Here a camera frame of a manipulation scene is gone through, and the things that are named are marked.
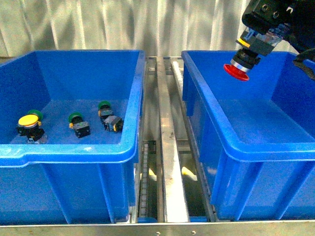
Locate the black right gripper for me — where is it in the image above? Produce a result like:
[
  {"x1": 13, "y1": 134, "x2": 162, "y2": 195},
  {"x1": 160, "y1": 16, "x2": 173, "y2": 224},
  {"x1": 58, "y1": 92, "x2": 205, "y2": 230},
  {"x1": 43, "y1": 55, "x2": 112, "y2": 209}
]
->
[{"x1": 242, "y1": 0, "x2": 315, "y2": 53}]

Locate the red mushroom push button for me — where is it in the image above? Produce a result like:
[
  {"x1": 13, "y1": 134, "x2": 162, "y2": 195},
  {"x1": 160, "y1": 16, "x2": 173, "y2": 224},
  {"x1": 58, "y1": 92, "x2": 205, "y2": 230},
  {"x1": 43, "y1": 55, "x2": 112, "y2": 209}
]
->
[{"x1": 223, "y1": 24, "x2": 288, "y2": 82}]

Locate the yellow push button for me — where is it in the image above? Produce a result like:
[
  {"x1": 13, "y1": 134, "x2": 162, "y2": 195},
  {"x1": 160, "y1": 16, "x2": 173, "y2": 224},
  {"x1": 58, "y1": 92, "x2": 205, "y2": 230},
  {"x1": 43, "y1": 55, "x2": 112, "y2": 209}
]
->
[{"x1": 16, "y1": 114, "x2": 45, "y2": 144}]

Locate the blue bin holding buttons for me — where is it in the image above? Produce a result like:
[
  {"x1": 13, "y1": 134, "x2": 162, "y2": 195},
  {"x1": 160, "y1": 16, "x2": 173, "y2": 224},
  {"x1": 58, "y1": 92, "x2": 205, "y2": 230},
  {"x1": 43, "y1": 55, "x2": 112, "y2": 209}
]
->
[{"x1": 0, "y1": 50, "x2": 146, "y2": 225}]

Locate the empty blue target bin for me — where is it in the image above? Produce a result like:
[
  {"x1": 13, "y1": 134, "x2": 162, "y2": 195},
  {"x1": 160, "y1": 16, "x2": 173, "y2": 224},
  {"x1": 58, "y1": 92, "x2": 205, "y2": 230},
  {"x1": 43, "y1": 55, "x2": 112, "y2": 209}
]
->
[{"x1": 182, "y1": 51, "x2": 315, "y2": 221}]

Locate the green push button right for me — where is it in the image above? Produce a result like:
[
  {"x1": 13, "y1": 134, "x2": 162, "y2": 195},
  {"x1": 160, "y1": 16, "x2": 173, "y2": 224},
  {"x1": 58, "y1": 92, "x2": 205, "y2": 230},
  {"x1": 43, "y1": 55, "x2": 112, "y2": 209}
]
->
[{"x1": 98, "y1": 101, "x2": 124, "y2": 133}]

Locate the green push button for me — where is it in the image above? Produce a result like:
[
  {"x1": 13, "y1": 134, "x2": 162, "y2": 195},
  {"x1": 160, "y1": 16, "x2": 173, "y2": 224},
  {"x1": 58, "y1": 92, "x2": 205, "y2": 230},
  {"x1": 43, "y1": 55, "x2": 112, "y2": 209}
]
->
[
  {"x1": 68, "y1": 112, "x2": 91, "y2": 138},
  {"x1": 98, "y1": 101, "x2": 124, "y2": 133},
  {"x1": 28, "y1": 109, "x2": 43, "y2": 121}
]

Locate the white roller track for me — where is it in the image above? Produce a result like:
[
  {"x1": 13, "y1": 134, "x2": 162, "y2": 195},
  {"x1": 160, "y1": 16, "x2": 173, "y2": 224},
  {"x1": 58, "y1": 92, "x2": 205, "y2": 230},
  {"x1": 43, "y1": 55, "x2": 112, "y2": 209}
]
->
[{"x1": 138, "y1": 142, "x2": 149, "y2": 218}]

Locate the green push button middle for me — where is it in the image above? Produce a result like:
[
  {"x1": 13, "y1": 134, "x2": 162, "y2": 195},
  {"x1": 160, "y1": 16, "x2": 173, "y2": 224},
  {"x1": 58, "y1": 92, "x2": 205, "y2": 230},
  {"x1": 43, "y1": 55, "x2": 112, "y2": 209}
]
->
[{"x1": 68, "y1": 112, "x2": 91, "y2": 138}]

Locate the green push button left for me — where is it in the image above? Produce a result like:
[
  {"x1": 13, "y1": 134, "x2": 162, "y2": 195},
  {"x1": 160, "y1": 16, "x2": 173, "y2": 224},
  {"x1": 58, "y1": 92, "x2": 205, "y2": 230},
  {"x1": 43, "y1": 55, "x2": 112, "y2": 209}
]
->
[{"x1": 28, "y1": 109, "x2": 43, "y2": 121}]

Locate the metal front rack rail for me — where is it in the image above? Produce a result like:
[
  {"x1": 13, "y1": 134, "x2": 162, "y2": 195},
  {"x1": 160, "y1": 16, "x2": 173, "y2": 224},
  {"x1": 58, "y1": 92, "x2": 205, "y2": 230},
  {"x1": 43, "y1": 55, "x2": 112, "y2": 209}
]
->
[{"x1": 0, "y1": 220, "x2": 315, "y2": 236}]

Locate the metal centre divider rail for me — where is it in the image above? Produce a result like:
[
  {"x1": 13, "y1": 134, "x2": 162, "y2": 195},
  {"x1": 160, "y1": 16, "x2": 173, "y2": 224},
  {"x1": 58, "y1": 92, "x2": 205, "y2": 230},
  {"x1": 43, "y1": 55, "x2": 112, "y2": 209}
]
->
[{"x1": 156, "y1": 57, "x2": 189, "y2": 223}]

